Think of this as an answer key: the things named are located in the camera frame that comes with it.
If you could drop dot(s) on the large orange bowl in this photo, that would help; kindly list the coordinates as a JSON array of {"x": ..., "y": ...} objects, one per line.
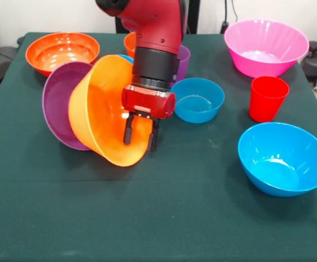
[{"x": 101, "y": 109}]

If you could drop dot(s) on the wide red-orange bowl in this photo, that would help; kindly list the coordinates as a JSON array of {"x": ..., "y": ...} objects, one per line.
[{"x": 63, "y": 52}]

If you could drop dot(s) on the purple cup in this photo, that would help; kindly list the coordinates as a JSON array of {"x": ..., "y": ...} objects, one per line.
[{"x": 183, "y": 65}]

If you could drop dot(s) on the wide purple bowl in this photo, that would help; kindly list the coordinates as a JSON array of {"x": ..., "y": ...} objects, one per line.
[{"x": 57, "y": 109}]

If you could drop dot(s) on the small blue bowl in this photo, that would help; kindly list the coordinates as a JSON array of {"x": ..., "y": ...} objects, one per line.
[{"x": 199, "y": 101}]

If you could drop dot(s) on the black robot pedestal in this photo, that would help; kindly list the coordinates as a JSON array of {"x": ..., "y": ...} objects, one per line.
[{"x": 192, "y": 16}]

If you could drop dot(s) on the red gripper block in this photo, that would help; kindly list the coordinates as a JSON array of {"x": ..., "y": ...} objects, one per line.
[{"x": 147, "y": 102}]

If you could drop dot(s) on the red cup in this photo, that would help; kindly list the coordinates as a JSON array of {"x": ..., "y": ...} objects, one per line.
[{"x": 266, "y": 103}]

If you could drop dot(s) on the large pink bowl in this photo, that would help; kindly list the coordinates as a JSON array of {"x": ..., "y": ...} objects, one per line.
[{"x": 265, "y": 46}]

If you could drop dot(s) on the blue cup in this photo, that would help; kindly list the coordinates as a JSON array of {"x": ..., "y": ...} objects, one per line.
[{"x": 127, "y": 58}]

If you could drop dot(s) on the large blue bowl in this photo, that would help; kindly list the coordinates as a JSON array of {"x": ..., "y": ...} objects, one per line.
[{"x": 281, "y": 163}]

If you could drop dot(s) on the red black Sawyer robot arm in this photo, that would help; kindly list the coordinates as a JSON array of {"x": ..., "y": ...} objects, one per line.
[{"x": 155, "y": 32}]

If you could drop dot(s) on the dark green table cloth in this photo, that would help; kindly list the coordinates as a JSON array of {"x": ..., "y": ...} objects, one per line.
[{"x": 38, "y": 204}]

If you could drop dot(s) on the small red-orange bowl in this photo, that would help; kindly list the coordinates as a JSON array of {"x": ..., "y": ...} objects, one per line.
[{"x": 129, "y": 46}]

